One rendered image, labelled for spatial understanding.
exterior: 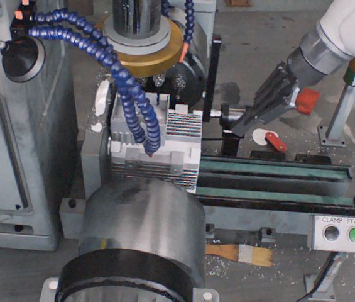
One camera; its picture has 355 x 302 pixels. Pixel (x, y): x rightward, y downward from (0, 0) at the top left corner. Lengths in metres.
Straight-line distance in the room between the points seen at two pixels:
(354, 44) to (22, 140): 0.62
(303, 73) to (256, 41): 1.03
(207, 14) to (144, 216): 0.74
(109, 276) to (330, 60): 0.54
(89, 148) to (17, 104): 0.19
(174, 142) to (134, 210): 0.27
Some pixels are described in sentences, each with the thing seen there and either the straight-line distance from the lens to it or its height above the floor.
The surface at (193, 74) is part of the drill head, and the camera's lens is 1.34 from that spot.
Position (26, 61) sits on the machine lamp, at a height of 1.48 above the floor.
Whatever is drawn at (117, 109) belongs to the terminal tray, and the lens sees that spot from 1.18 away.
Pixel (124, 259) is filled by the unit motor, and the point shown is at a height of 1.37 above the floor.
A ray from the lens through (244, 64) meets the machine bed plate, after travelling 1.86.
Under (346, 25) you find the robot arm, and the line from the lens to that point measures 0.90.
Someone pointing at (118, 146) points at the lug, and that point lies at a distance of 1.14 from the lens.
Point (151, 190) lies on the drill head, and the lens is 0.96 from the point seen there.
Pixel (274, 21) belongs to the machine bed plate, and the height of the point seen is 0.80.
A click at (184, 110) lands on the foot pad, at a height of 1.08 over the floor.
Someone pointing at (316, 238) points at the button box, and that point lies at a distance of 1.08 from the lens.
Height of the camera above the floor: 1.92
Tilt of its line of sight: 48 degrees down
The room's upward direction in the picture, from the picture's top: 5 degrees clockwise
